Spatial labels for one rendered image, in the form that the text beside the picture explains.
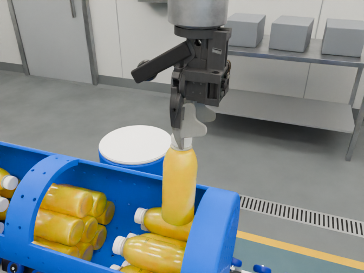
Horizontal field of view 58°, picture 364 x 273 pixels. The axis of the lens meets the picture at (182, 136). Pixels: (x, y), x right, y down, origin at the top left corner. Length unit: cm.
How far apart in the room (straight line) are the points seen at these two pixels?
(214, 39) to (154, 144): 78
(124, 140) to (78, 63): 362
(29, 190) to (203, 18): 53
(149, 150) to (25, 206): 55
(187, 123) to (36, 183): 40
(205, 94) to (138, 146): 73
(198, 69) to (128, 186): 50
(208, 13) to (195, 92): 13
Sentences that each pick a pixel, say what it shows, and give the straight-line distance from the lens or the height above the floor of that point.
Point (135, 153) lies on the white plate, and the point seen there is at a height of 104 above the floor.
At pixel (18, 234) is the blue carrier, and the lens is 82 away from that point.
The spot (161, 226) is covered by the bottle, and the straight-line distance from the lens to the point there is 81.
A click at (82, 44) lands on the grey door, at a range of 471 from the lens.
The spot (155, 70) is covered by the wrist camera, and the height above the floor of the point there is 151.
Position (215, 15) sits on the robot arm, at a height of 160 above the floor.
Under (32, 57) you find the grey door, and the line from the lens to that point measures 534.
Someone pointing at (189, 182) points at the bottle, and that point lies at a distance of 62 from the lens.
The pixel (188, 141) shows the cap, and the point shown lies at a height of 137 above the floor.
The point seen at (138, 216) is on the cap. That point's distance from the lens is 84.
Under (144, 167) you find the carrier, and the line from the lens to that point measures 116.
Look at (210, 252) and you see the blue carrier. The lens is 64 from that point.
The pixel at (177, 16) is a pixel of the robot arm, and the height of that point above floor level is 159.
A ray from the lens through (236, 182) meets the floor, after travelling 278.
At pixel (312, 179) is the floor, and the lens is 298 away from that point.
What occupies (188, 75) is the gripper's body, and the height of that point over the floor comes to 151.
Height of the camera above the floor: 168
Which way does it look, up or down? 30 degrees down
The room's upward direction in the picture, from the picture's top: straight up
